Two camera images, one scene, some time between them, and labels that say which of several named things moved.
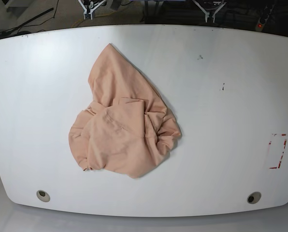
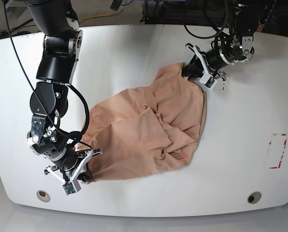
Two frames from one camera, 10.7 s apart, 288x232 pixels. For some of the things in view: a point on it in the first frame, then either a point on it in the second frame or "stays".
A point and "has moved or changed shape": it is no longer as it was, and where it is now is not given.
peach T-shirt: (128, 127) has moved or changed shape
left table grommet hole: (43, 195) stays
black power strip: (260, 25) stays
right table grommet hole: (253, 197) stays
